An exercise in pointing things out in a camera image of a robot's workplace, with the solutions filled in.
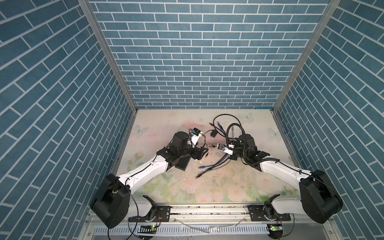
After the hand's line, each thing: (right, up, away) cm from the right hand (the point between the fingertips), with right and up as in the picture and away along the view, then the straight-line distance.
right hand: (222, 143), depth 87 cm
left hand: (-12, -1, -6) cm, 13 cm away
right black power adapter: (-4, +5, +18) cm, 19 cm away
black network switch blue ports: (-24, -13, +3) cm, 27 cm away
